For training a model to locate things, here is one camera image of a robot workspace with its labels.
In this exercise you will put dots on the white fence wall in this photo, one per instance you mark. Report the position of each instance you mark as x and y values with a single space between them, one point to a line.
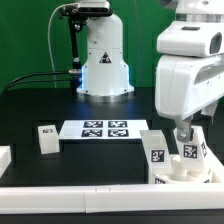
112 198

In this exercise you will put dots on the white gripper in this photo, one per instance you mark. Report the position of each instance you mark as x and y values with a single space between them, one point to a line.
185 85

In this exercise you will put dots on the white left fence piece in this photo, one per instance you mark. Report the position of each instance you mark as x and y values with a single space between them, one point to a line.
5 158

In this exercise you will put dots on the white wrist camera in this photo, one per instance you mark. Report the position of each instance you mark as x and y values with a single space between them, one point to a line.
192 39

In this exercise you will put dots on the white marker base plate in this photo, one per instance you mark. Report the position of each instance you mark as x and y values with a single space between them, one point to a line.
102 129

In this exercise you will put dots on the white round stool seat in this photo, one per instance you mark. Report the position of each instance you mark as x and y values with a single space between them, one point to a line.
182 176

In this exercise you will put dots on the grey overhead camera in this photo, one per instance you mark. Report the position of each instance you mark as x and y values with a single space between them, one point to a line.
94 8

